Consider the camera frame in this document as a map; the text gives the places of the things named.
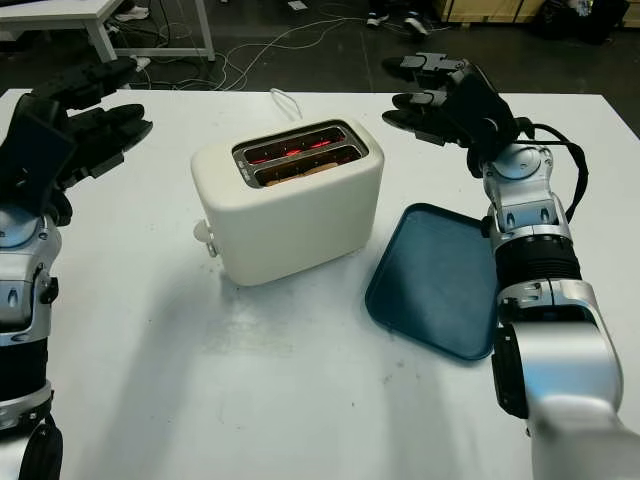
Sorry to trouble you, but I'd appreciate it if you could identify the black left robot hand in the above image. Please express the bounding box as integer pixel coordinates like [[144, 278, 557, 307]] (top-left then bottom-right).
[[29, 56, 154, 229]]

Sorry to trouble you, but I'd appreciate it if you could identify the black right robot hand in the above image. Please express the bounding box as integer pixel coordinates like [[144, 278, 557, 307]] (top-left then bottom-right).
[[382, 52, 489, 177]]

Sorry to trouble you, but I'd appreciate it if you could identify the browned toast slice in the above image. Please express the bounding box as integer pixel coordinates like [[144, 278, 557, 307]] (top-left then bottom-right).
[[263, 160, 342, 189]]

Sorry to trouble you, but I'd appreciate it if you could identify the white two-slot toaster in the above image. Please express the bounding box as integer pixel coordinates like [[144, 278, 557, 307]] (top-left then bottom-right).
[[190, 118, 386, 288]]

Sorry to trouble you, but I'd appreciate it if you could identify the white metal-leg desk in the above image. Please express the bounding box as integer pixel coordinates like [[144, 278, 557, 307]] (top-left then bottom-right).
[[0, 0, 217, 64]]

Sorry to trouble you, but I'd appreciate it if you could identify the white sneaker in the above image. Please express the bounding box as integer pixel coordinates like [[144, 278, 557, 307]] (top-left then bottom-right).
[[113, 0, 151, 22]]

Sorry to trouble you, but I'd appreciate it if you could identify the wooden crate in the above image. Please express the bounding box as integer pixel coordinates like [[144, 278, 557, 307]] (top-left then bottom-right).
[[432, 0, 527, 24]]

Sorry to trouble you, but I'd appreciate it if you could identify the blue plastic tray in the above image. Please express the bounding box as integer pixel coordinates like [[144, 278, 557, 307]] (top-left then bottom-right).
[[363, 201, 501, 363]]

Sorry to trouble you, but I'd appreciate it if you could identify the black bag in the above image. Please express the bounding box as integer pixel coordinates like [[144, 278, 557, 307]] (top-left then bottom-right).
[[528, 0, 632, 44]]

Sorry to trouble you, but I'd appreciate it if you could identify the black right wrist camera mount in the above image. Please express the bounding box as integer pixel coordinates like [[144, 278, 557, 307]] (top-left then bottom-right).
[[464, 69, 529, 166]]

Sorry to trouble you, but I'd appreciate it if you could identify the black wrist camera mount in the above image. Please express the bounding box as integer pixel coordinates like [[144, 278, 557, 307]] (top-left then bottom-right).
[[464, 69, 529, 166], [0, 97, 77, 201]]

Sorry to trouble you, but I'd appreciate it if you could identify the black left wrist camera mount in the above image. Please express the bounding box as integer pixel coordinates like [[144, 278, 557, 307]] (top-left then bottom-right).
[[0, 97, 77, 201]]

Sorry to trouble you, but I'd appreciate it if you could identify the white toaster power cord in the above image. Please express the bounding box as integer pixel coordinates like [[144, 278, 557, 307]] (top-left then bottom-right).
[[269, 88, 305, 123]]

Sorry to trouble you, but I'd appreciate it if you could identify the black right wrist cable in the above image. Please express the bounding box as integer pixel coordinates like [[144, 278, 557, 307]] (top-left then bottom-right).
[[517, 117, 591, 226]]

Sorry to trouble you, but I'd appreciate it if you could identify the white floor cable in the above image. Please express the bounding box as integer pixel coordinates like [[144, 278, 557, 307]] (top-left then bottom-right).
[[112, 14, 371, 92]]

